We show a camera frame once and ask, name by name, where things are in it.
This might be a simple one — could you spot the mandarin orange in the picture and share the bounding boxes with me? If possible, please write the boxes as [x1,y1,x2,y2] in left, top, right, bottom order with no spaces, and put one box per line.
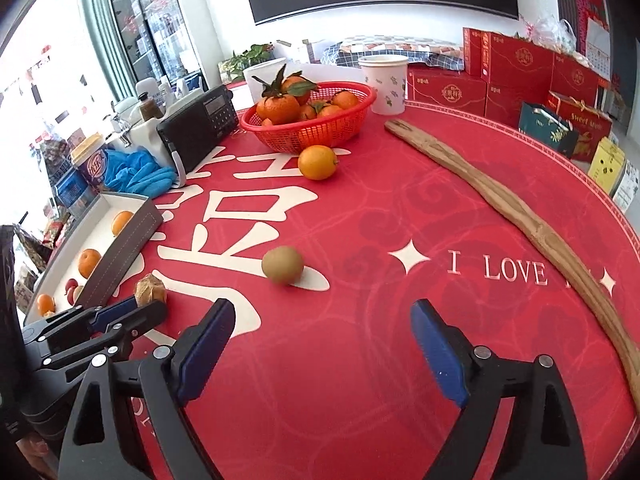
[36,294,56,318]
[77,248,102,278]

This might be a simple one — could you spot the dried physalis husk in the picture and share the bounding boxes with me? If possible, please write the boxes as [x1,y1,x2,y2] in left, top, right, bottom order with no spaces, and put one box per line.
[134,274,167,308]

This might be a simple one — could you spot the smooth yellow orange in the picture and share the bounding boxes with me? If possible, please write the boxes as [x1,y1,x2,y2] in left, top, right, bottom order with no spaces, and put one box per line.
[111,210,134,236]

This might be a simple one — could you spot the left hand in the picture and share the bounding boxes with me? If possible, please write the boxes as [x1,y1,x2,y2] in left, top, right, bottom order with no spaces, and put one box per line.
[17,434,58,479]

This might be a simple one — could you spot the white grey tray box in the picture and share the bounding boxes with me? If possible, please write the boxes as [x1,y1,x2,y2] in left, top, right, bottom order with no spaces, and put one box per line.
[24,193,163,324]

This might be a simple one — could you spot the long wooden stick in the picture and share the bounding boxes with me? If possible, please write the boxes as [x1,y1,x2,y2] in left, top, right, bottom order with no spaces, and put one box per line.
[384,118,639,403]

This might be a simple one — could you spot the blue snack packet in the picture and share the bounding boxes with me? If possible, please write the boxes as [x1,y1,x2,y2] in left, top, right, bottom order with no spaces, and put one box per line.
[54,168,96,210]

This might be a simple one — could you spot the far kiwi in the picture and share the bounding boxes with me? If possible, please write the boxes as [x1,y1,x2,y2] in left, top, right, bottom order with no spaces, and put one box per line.
[262,246,304,285]

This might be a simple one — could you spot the blue cloth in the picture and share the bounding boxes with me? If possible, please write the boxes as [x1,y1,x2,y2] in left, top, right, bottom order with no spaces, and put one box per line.
[104,148,177,198]

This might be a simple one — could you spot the milk tea cup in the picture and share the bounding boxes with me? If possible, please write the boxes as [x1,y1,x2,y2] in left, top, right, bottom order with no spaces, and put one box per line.
[70,133,106,192]

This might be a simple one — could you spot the red tablecloth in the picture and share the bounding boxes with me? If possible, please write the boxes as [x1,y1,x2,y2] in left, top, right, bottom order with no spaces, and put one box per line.
[116,114,639,479]

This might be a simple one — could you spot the white plastic jug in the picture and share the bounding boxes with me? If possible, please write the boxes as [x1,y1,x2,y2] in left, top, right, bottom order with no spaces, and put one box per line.
[105,98,174,167]

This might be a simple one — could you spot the black portable radio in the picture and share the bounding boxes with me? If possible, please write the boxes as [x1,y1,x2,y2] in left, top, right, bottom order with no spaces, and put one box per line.
[156,86,240,174]

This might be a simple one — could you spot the far small orange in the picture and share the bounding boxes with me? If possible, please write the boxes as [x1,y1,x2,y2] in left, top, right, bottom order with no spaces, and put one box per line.
[297,145,338,181]

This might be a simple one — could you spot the yellow carton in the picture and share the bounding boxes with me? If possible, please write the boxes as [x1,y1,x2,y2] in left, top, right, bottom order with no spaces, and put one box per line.
[588,138,626,195]

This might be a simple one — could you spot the glass display cabinet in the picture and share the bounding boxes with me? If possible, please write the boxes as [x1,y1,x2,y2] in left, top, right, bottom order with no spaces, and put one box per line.
[111,0,201,84]

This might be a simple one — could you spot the mandarins with leaves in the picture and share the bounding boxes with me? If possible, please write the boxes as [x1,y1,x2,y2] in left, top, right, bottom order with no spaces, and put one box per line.
[252,65,360,127]

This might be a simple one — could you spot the red plastic fruit basket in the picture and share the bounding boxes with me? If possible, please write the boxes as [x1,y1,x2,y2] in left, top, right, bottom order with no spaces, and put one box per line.
[240,81,376,154]

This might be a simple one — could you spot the white paper towel roll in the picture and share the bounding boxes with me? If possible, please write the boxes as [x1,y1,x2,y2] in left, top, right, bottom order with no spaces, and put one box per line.
[243,58,286,103]

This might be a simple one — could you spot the dark green gift bag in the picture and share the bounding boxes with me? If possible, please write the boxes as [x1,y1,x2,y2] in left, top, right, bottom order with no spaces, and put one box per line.
[518,102,578,158]

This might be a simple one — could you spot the red gift bag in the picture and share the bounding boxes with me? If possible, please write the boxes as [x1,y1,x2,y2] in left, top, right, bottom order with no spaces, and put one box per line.
[548,91,612,162]

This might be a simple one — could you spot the paper cup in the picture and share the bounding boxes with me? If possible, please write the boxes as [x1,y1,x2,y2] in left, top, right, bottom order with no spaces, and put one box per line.
[358,54,409,116]

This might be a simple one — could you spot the red gift boxes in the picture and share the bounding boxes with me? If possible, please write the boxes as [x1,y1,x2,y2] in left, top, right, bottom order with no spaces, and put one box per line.
[408,27,600,128]

